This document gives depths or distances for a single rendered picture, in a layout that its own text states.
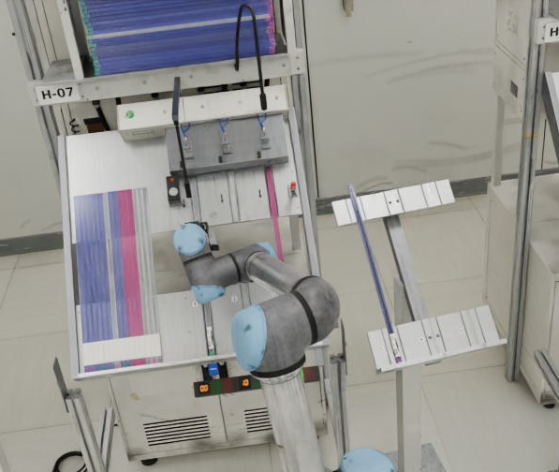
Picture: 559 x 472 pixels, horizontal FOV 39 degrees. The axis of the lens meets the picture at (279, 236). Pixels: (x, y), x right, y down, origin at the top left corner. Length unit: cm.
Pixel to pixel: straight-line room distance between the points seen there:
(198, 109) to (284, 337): 96
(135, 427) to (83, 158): 94
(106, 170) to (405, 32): 198
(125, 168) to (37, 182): 183
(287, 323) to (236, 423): 126
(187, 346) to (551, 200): 150
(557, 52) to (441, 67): 141
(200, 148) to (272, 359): 90
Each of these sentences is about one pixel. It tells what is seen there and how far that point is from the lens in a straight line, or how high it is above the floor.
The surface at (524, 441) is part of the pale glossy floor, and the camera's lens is 292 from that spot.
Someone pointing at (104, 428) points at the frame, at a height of 31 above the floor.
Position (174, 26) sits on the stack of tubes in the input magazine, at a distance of 219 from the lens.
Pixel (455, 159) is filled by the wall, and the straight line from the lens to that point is 421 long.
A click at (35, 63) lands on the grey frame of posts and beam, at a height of 143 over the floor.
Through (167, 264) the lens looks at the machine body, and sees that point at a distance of 276.
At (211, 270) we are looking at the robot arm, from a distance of 188.
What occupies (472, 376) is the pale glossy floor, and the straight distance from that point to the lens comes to 313.
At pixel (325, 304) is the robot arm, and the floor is 116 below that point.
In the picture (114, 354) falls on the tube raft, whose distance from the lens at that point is 219.
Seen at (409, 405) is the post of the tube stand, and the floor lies 37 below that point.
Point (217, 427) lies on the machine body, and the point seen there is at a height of 17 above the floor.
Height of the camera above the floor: 207
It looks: 31 degrees down
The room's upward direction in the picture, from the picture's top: 6 degrees counter-clockwise
